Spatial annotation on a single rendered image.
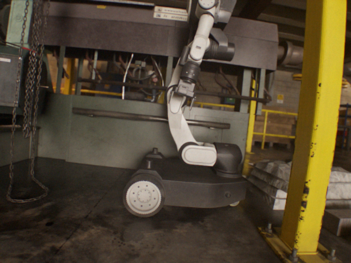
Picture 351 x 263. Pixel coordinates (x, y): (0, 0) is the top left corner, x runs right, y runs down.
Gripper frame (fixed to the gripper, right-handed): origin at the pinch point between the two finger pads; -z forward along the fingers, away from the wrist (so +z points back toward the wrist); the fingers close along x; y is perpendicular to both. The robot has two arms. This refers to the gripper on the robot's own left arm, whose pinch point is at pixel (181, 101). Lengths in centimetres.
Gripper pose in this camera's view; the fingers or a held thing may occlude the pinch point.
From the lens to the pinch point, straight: 82.8
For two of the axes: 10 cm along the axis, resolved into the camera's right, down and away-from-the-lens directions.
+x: -9.5, -3.0, -0.4
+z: 3.0, -9.5, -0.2
